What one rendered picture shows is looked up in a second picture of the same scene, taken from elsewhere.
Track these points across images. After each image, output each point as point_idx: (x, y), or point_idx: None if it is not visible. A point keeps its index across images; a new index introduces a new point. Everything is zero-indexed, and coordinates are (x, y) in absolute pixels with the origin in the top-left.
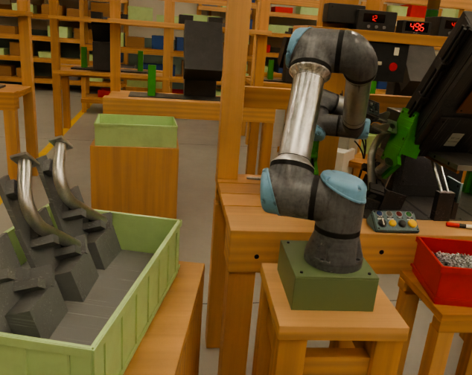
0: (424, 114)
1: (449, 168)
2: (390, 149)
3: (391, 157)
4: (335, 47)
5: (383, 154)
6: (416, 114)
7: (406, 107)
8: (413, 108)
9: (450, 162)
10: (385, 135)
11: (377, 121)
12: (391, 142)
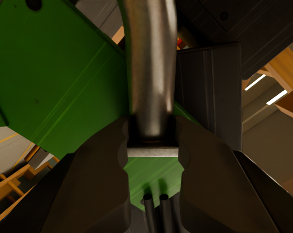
0: (131, 213)
1: (36, 146)
2: (50, 74)
3: (3, 87)
4: None
5: (38, 7)
6: (140, 209)
7: (229, 145)
8: (154, 231)
9: (46, 153)
10: (127, 83)
11: (188, 163)
12: (90, 85)
